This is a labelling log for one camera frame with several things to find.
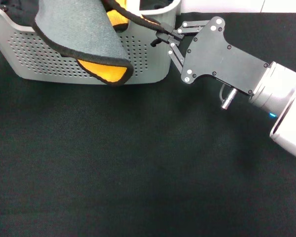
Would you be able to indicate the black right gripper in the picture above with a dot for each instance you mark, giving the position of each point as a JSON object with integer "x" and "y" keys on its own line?
{"x": 219, "y": 56}

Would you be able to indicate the grey yellow black-edged towel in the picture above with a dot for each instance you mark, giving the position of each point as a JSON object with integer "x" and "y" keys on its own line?
{"x": 76, "y": 29}

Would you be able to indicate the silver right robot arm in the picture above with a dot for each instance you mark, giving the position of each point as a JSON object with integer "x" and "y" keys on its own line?
{"x": 273, "y": 84}

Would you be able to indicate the black tablecloth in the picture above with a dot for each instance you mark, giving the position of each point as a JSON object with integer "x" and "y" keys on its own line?
{"x": 113, "y": 160}

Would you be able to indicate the grey perforated storage box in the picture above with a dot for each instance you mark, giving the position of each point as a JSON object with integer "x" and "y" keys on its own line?
{"x": 27, "y": 49}

